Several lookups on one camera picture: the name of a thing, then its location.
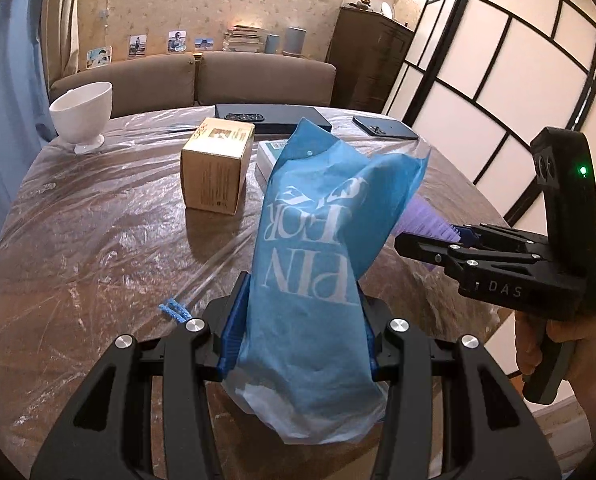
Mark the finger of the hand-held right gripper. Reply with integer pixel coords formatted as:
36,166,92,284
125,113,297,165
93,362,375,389
394,231,545,276
454,223,552,254

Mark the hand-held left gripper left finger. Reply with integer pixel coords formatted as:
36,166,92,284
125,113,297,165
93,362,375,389
30,272,251,480

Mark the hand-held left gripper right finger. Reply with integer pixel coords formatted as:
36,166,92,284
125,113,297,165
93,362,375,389
355,280,564,480

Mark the purple ribbed cup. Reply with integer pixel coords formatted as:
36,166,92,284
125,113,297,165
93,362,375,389
397,195,461,275

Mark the light blue fabric bag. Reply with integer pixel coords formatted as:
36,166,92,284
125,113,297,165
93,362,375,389
225,117,431,446

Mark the person's right forearm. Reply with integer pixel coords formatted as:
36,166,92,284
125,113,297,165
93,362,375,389
569,381,596,463

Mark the person's right hand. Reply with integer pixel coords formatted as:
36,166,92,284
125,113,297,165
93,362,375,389
515,312,596,386

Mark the dark smartphone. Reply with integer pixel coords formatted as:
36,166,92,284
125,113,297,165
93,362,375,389
352,115,421,141

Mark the brown cardboard box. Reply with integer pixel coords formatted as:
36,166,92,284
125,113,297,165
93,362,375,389
180,117,256,216

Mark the white and teal box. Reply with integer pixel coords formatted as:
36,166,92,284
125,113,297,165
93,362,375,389
255,139,291,186

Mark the black flat case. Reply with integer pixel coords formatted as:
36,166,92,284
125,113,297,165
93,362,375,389
214,104,333,135

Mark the dark wooden cabinet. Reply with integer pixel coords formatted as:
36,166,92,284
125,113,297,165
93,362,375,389
325,5,416,113

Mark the tall grey cylinder speaker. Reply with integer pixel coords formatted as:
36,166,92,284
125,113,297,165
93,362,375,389
283,26,305,58

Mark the white footed bowl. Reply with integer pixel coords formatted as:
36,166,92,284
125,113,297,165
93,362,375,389
49,81,114,155

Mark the stack of books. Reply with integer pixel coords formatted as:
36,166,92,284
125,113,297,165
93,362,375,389
222,25,269,53

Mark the blue curtain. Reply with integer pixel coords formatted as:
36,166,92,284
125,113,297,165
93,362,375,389
0,0,53,361

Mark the beige curtain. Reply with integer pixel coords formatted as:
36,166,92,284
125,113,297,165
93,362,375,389
42,0,81,91

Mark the blue fuzzy cord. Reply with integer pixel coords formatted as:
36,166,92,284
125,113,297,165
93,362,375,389
158,297,193,322

